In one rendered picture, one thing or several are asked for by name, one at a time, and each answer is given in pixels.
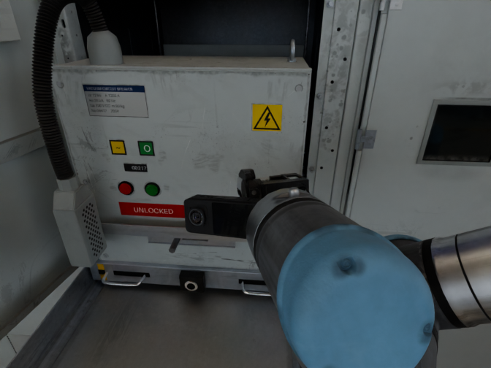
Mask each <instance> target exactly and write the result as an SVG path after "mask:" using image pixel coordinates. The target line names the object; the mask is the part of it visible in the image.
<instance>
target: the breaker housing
mask: <svg viewBox="0 0 491 368"><path fill-rule="evenodd" d="M287 58H289V57H253V56H179V55H123V64H119V65H91V64H90V60H89V58H87V59H83V60H79V61H73V62H69V63H65V64H52V65H53V66H52V68H53V69H101V70H154V71H207V72H310V78H309V86H308V102H307V110H306V119H305V134H304V143H303V151H302V166H301V176H302V167H303V159H304V151H305V135H306V128H307V119H308V105H309V96H310V88H311V73H312V68H309V66H308V65H307V63H306V62H305V60H304V58H303V57H295V58H296V62H288V61H287ZM52 90H53V89H52ZM53 95H54V98H55V101H56V97H55V94H54V91H53ZM56 106H57V109H58V105H57V102H56ZM58 113H59V116H60V119H61V115H60V112H59V109H58ZM61 124H62V127H63V130H64V126H63V123H62V120H61ZM64 134H65V130H64ZM65 137H66V134H65ZM66 142H67V145H68V148H69V144H68V141H67V138H66ZM69 152H70V149H69ZM70 156H71V158H72V154H71V152H70ZM72 163H73V166H74V169H75V165H74V162H73V159H72ZM75 174H77V173H76V170H75Z"/></svg>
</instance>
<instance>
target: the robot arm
mask: <svg viewBox="0 0 491 368"><path fill-rule="evenodd" d="M289 177H298V178H297V179H290V178H289ZM300 183H302V184H303V185H302V184H300ZM305 190H306V191H305ZM237 195H238V196H214V195H201V194H197V195H195V196H192V197H190V198H188V199H186V200H184V213H185V222H186V230H187V231H188V232H190V233H196V234H209V235H216V236H222V237H234V238H241V239H247V242H248V246H249V248H250V250H251V253H252V255H253V257H254V260H255V262H256V265H257V266H258V268H259V271H260V272H261V274H262V277H263V279H264V282H265V284H266V286H267V289H268V291H269V292H270V295H271V297H272V299H273V302H274V304H275V307H276V309H277V311H278V316H279V319H280V322H281V327H282V329H283V332H284V334H285V336H286V339H287V341H288V343H289V344H290V346H291V348H292V350H293V351H294V354H295V356H296V359H297V361H298V363H299V365H300V368H436V363H437V353H438V333H439V330H445V329H461V328H469V327H476V326H478V325H479V324H485V323H491V226H487V227H484V228H480V229H475V230H472V231H467V232H464V233H461V234H456V235H452V236H449V237H434V238H431V239H426V240H423V241H422V240H420V239H418V238H416V237H412V236H408V235H403V234H393V235H388V236H385V237H383V236H381V235H380V234H378V233H376V232H374V231H372V230H370V229H367V228H365V227H362V226H360V225H359V224H358V223H356V222H354V221H353V220H351V219H350V218H348V217H346V216H345V215H343V214H342V213H340V212H338V211H337V210H336V209H334V208H332V207H331V206H329V205H328V204H326V203H324V202H323V201H321V200H320V199H318V198H316V197H315V196H313V195H311V194H310V193H309V180H308V179H307V178H305V177H303V176H301V175H299V174H297V173H290V174H282V175H273V176H269V177H257V178H256V176H255V173H254V170H253V169H241V170H240V172H239V177H238V179H237Z"/></svg>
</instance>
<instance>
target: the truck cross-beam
mask: <svg viewBox="0 0 491 368"><path fill-rule="evenodd" d="M97 264H109V265H112V268H113V272H114V275H115V281H119V282H130V283H137V282H139V281H140V279H141V278H142V276H143V275H144V274H146V275H147V276H146V278H145V279H144V280H143V282H142V283H150V284H161V285H180V280H179V275H180V271H181V270H185V271H197V272H204V273H205V285H206V286H205V287H206V288H223V289H234V290H242V288H241V281H242V280H244V281H245V290H246V291H265V292H269V291H268V289H267V286H266V284H265V282H264V279H263V277H262V274H261V272H260V271H259V270H254V269H232V268H221V267H198V266H186V265H175V264H153V263H141V262H130V261H108V260H100V259H99V258H98V260H97V261H96V263H95V264H94V265H93V266H92V267H90V270H91V274H92V277H93V279H94V280H102V279H101V276H100V275H104V274H105V271H104V270H102V269H99V268H98V266H97Z"/></svg>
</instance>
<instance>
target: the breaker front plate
mask: <svg viewBox="0 0 491 368"><path fill-rule="evenodd" d="M51 71H52V73H51V74H52V76H51V77H52V78H53V79H51V80H52V86H53V91H54V94H55V97H56V102H57V105H58V109H59V112H60V115H61V120H62V123H63V126H64V130H65V134H66V138H67V141H68V144H69V149H70V152H71V154H72V159H73V162H74V165H75V170H76V173H77V177H78V180H79V184H85V185H86V186H87V187H88V188H89V189H90V191H91V192H92V193H93V194H94V198H95V201H96V206H97V209H98V212H99V217H100V221H101V223H121V224H135V225H149V226H174V227H186V222H185V218H166V217H152V216H138V215H122V214H121V210H120V207H119V202H132V203H147V204H176V205H184V200H186V199H188V198H190V197H192V196H195V195H197V194H201V195H214V196H238V195H237V179H238V177H239V172H240V170H241V169H253V170H254V173H255V176H256V178H257V177H269V176H273V175H282V174H290V173H297V174H299V175H301V166H302V151H303V143H304V134H305V119H306V110H307V102H308V86H309V78H310V72H207V71H154V70H101V69H51ZM83 85H144V87H145V97H146V102H147V108H148V117H149V118H138V117H110V116H90V115H89V111H88V105H87V102H86V98H85V93H84V90H83ZM253 104H272V105H283V106H282V120H281V131H252V121H253ZM109 140H124V143H125V147H126V155H113V154H112V151H111V148H110V141H109ZM137 141H152V142H153V149H154V154H155V156H140V152H139V148H138V143H137ZM123 164H146V165H147V170H148V172H126V171H125V169H124V165H123ZM122 181H127V182H130V183H131V184H132V185H133V187H134V191H133V193H132V194H130V195H124V194H122V193H121V192H120V191H119V190H118V185H119V183H120V182H122ZM150 182H152V183H156V184H157V185H158V186H159V187H160V193H159V195H157V196H150V195H148V194H147V193H146V192H145V185H146V184H147V183H150ZM104 237H105V240H106V243H107V248H106V249H105V250H104V252H103V253H102V255H101V256H100V259H101V260H108V261H130V262H141V263H153V264H175V265H186V266H198V267H221V268H232V269H254V270H259V268H258V266H257V265H256V262H255V260H254V257H253V255H252V253H251V250H250V248H249V246H248V243H247V242H233V241H220V240H205V239H182V240H181V241H180V242H179V243H178V246H177V248H176V250H175V252H174V253H170V252H169V249H170V246H171V244H172V241H173V240H174V238H169V237H144V236H132V235H118V234H104Z"/></svg>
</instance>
